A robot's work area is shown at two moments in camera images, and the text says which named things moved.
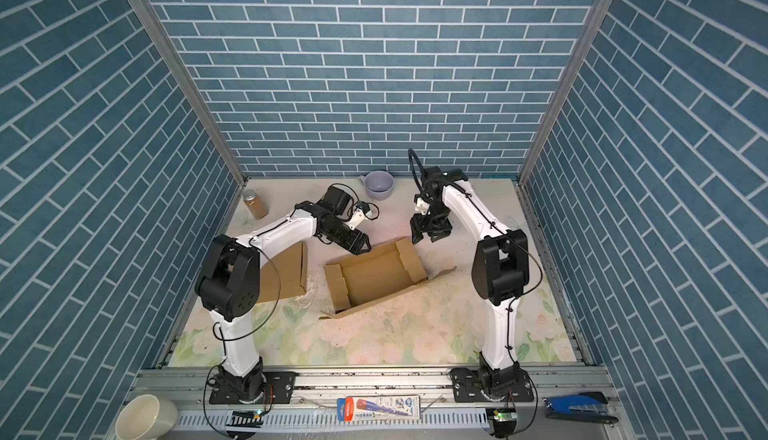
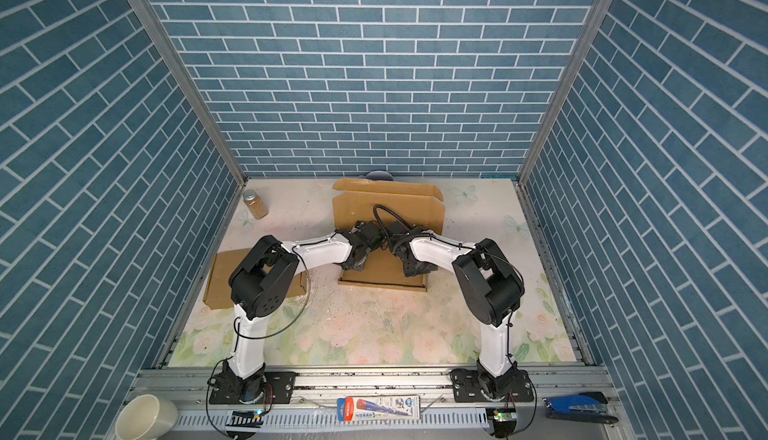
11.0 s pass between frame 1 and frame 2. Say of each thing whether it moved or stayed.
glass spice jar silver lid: stayed
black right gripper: moved
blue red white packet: stayed
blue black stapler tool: stayed
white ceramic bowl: stayed
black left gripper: moved
